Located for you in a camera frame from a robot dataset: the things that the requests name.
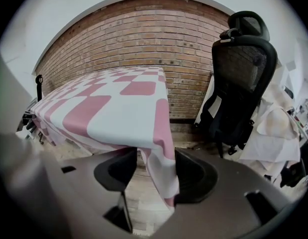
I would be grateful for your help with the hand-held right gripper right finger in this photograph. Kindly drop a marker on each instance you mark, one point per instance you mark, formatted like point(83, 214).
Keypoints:
point(199, 178)

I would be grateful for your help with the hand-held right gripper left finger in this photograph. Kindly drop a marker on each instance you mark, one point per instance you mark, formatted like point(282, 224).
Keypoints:
point(114, 169)

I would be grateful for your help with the pink checkered tablecloth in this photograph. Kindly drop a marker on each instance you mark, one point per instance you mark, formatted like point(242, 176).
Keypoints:
point(119, 116)

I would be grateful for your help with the black mesh office chair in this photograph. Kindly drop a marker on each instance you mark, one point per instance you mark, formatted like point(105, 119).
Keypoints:
point(233, 108)

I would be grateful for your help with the crumpled white cloth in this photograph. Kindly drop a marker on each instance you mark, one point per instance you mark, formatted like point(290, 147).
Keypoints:
point(276, 133)

